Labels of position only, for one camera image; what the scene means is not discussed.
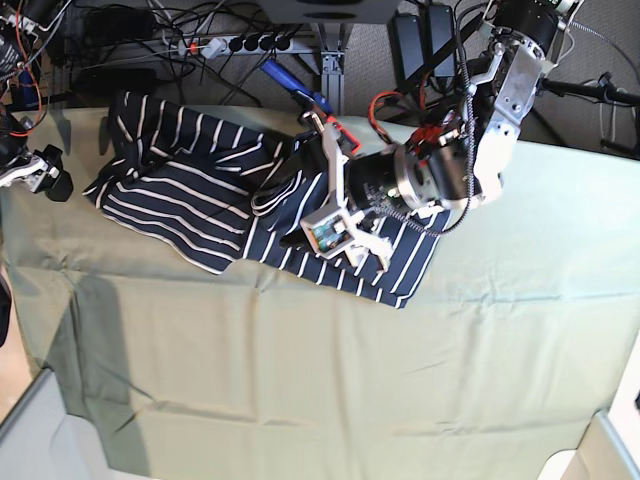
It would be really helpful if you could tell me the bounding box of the light green table cloth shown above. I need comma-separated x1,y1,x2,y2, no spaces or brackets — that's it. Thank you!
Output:
0,102,640,480

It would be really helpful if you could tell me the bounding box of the navy white striped T-shirt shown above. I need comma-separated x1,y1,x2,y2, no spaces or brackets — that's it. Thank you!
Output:
84,91,437,308

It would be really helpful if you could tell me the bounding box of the grey box at top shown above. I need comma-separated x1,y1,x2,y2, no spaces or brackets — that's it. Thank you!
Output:
256,0,401,24

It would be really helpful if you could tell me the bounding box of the beige plastic bin right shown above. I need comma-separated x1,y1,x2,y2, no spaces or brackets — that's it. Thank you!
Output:
537,411,639,480

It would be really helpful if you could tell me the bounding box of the blue orange bar clamp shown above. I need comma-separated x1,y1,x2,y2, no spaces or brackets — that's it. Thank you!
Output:
260,59,361,156

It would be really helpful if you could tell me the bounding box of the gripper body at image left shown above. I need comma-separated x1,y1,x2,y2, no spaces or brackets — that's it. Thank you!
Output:
1,112,31,168

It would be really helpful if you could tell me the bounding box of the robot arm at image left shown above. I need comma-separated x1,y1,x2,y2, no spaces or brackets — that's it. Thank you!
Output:
1,1,74,203

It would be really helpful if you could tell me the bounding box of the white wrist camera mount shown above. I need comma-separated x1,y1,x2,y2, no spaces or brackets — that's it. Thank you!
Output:
300,111,393,272
1,152,45,193

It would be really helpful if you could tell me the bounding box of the white cable on floor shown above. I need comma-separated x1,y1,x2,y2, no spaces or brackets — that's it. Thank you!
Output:
569,14,640,146

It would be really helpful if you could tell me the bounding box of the black power adapter right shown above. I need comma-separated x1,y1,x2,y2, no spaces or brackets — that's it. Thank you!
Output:
424,3,456,80

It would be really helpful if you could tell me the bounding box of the grey plastic bin left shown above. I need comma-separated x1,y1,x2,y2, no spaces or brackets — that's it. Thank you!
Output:
1,369,114,480

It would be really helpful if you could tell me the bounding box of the blue clamp at left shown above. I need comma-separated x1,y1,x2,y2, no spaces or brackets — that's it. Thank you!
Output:
14,70,39,111

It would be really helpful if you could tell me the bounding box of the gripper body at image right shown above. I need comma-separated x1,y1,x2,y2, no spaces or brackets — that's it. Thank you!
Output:
345,147,483,215

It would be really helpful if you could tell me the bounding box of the black power adapter left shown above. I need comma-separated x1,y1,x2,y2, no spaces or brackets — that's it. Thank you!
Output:
388,13,425,87

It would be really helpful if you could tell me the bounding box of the aluminium frame post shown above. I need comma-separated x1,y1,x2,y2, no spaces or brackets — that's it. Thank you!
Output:
310,23,353,116

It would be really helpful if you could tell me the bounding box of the white power strip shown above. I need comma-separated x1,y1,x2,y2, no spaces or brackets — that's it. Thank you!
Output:
169,34,294,60

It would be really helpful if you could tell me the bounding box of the black power adapter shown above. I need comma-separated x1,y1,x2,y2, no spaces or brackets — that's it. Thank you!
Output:
424,3,456,80
388,13,425,87

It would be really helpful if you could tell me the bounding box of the black flat box on floor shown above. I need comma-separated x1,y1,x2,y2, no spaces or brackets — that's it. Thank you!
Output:
70,68,158,96

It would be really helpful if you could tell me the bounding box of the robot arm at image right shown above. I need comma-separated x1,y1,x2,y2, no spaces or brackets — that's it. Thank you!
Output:
262,1,580,260

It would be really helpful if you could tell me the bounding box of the black tripod stand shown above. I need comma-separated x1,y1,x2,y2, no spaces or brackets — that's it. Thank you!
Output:
372,72,639,148

